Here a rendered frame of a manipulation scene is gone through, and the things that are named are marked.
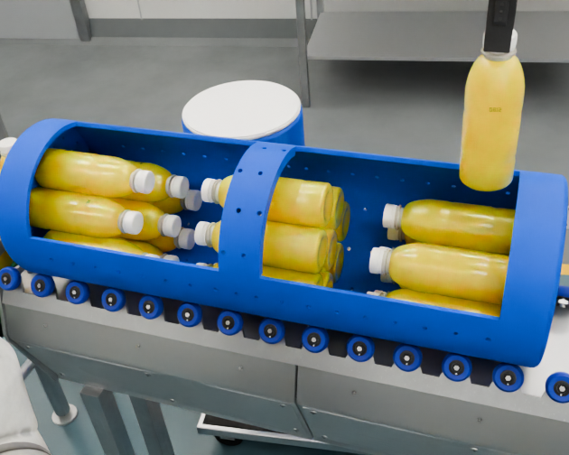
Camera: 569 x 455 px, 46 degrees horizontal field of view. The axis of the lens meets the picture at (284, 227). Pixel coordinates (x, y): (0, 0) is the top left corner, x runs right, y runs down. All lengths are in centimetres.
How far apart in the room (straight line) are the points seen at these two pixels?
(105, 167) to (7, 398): 53
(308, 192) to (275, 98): 63
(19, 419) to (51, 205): 53
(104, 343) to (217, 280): 35
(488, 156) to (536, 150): 253
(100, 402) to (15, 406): 82
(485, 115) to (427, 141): 256
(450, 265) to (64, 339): 75
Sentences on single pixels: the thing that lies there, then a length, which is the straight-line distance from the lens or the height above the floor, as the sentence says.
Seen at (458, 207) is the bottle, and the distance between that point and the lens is 107.
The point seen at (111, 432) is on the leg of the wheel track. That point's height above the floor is 50.
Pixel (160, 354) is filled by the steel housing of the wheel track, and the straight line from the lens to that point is 126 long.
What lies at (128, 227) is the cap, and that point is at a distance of 115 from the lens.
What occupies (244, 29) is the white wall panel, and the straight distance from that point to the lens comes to 461.
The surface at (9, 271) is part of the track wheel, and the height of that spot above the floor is 98.
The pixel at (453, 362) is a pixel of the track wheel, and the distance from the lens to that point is 108.
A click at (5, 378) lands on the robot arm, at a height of 127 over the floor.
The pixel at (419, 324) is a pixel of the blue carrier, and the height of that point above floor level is 108.
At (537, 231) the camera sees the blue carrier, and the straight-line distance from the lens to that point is 94.
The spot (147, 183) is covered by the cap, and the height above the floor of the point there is 116.
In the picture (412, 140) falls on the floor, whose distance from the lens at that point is 345.
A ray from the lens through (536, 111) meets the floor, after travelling 377.
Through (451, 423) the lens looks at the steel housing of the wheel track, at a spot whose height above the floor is 86.
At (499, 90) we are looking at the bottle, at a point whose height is 139.
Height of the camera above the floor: 179
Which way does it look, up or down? 38 degrees down
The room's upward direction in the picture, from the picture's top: 5 degrees counter-clockwise
